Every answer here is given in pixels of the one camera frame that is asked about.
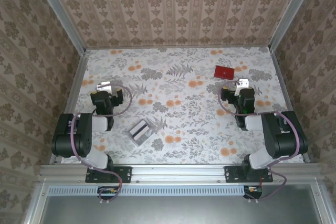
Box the red card holder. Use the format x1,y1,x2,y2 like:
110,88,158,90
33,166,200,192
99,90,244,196
214,65,236,80

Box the clear acrylic card box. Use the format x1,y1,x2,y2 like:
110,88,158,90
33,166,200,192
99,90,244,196
127,119,154,148

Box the grey metal panel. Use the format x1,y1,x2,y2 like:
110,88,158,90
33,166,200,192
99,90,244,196
39,184,325,224

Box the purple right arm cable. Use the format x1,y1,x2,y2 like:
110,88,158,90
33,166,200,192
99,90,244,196
219,81,302,202

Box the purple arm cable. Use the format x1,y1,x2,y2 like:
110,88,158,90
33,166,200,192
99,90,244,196
70,83,133,204
219,81,302,202

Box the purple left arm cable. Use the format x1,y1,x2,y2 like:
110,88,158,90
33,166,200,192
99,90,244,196
70,83,133,204

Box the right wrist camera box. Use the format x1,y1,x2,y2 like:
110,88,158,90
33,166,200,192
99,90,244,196
234,78,256,104

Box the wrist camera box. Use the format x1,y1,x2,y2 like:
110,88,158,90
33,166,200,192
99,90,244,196
234,78,256,104
90,81,119,105

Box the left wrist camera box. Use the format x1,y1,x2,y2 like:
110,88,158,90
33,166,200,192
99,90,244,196
90,81,119,105

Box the aluminium wall side rail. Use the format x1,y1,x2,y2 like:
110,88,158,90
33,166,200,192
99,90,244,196
85,44,271,51

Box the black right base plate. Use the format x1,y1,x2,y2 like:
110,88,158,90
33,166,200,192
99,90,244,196
225,165,274,184

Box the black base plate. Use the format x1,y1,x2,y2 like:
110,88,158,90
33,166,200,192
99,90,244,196
225,165,274,184
85,165,132,184

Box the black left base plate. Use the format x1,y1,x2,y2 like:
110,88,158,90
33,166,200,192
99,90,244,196
85,165,132,184

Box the aluminium table edge rail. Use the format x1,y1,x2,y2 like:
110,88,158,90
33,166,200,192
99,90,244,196
39,163,323,185

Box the aluminium frame post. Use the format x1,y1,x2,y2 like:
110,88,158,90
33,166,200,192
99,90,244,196
269,0,320,52
29,0,88,54

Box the grey slotted cable duct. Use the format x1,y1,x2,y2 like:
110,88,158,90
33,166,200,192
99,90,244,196
48,185,263,196

